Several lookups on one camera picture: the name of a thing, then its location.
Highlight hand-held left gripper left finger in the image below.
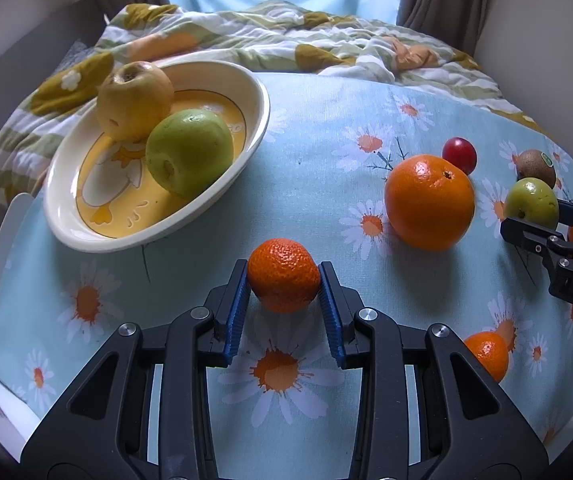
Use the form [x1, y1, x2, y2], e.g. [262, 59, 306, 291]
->
[20, 259, 252, 480]

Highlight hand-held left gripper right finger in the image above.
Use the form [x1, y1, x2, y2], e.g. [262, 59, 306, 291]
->
[317, 260, 551, 480]

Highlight small green apple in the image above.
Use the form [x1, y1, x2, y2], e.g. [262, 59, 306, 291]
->
[504, 177, 560, 231]

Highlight brown kiwi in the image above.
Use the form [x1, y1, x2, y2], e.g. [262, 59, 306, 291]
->
[516, 149, 557, 188]

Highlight large orange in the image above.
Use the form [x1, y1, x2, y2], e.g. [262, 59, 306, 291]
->
[384, 155, 476, 252]

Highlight red plum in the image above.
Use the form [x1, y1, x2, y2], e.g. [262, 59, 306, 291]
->
[441, 137, 477, 176]

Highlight cream bowl with duck print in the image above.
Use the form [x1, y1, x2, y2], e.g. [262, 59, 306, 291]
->
[44, 60, 271, 253]

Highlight large green apple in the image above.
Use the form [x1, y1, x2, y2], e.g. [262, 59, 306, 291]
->
[145, 109, 234, 199]

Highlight yellow apple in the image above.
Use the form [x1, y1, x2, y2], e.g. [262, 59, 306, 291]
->
[97, 61, 174, 142]

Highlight light blue daisy tablecloth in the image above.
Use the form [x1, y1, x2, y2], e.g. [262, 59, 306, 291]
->
[0, 72, 573, 480]

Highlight green striped floral blanket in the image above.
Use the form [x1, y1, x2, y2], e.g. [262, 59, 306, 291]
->
[0, 2, 539, 206]

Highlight patterned grey pillow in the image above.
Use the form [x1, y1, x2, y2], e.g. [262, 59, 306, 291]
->
[59, 40, 97, 68]

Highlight grey bed headboard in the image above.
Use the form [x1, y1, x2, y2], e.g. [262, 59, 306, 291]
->
[0, 0, 104, 91]

